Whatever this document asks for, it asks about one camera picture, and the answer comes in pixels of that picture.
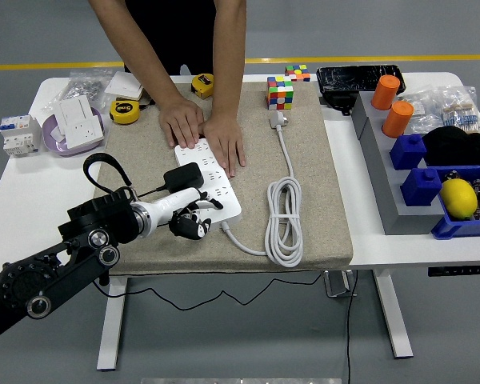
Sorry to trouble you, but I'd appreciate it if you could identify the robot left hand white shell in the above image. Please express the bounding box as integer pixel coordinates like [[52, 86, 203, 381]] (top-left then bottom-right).
[[142, 186, 224, 240]]

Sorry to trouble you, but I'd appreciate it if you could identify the person's left hand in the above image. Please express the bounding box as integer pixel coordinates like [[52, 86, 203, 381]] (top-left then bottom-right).
[[199, 114, 247, 178]]

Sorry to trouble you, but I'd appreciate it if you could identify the person's right hand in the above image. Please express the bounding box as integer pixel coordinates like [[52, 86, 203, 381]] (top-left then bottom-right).
[[158, 95, 205, 150]]

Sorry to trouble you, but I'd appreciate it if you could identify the black plug adapter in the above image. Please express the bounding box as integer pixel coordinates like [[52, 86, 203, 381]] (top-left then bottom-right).
[[162, 162, 206, 191]]

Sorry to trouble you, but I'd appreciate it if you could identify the white power strip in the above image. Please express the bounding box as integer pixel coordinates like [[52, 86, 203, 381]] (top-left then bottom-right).
[[174, 138, 242, 223]]

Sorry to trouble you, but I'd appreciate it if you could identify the black plug cord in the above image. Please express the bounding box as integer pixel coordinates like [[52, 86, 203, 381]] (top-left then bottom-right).
[[94, 184, 329, 312]]

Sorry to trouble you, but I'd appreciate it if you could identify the grey-brown mat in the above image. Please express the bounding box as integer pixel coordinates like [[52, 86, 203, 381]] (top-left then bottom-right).
[[94, 82, 354, 277]]

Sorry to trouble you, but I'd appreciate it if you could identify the large colourful puzzle cube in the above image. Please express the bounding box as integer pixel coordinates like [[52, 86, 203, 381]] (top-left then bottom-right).
[[266, 75, 295, 111]]

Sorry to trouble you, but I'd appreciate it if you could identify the black table control panel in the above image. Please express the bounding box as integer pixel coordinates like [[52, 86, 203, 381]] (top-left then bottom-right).
[[427, 264, 480, 277]]

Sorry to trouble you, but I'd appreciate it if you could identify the person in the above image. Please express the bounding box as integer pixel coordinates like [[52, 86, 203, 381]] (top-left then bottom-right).
[[88, 0, 248, 76]]

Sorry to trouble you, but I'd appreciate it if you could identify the small colourful puzzle cube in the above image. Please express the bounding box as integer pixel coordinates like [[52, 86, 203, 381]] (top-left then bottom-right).
[[285, 63, 312, 82]]

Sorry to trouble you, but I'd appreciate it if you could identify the white table leg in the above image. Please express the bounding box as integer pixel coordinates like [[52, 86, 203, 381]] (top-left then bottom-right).
[[374, 268, 414, 358], [96, 275, 129, 371]]

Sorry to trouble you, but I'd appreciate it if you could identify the clear bag of screws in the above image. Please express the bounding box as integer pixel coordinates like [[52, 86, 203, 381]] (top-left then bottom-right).
[[42, 68, 114, 113]]

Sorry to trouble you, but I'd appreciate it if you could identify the blue plastic bin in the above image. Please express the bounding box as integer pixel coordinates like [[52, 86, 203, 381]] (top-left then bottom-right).
[[430, 163, 480, 241]]

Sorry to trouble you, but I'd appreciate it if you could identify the purple plate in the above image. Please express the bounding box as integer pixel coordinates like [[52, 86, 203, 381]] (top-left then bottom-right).
[[42, 106, 106, 157]]

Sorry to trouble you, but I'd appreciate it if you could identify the black wrapped tray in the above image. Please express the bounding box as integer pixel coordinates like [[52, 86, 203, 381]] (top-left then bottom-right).
[[316, 64, 408, 97]]

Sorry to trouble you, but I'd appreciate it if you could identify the yellow lemon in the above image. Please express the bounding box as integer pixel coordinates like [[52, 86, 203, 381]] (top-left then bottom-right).
[[439, 178, 479, 220]]

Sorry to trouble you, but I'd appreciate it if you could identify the white circuit breaker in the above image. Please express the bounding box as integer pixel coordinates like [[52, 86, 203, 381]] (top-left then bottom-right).
[[0, 114, 42, 158]]

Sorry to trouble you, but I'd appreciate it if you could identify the grey stepped block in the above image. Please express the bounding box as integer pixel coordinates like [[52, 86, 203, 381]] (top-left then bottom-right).
[[350, 90, 445, 236]]

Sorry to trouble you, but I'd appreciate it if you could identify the orange cylinder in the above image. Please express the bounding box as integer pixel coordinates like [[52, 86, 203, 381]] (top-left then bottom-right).
[[382, 100, 415, 139], [370, 74, 402, 110]]

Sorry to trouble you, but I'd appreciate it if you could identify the silver box under table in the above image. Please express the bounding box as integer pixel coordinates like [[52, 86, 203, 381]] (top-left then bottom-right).
[[323, 270, 358, 298]]

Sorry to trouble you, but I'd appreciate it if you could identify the blue block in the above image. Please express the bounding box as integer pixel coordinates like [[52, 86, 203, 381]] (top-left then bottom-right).
[[400, 166, 443, 207], [390, 134, 428, 171]]

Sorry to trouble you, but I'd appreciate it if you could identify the clear bag of small parts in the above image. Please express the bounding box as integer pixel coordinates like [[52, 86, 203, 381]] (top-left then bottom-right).
[[399, 90, 445, 135]]

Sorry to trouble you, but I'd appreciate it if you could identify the black cloth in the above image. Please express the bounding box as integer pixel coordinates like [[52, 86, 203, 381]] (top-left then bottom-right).
[[422, 126, 480, 168]]

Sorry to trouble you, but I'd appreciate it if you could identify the clear bag of resistors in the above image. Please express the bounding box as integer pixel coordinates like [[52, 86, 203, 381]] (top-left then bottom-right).
[[439, 85, 480, 135]]

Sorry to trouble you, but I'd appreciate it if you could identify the white power strip cable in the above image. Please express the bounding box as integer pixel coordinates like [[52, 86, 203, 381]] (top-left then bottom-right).
[[222, 110, 304, 267]]

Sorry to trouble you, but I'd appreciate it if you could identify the yellow tape measure with strap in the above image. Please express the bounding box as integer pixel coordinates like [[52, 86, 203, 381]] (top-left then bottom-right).
[[109, 94, 158, 125]]

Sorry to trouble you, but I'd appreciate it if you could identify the white square switch panel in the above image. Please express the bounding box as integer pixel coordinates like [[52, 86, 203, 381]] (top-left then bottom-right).
[[104, 70, 144, 101]]

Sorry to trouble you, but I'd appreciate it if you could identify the white wall socket panel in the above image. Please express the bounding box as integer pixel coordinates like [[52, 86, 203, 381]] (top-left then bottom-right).
[[62, 115, 105, 150]]

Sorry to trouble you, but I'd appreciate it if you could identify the white rocker switch panel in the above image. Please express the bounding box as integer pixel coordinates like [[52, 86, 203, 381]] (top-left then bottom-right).
[[58, 94, 95, 126]]

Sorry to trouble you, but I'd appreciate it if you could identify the black hanging cable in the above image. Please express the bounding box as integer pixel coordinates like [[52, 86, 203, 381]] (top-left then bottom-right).
[[346, 270, 359, 384]]

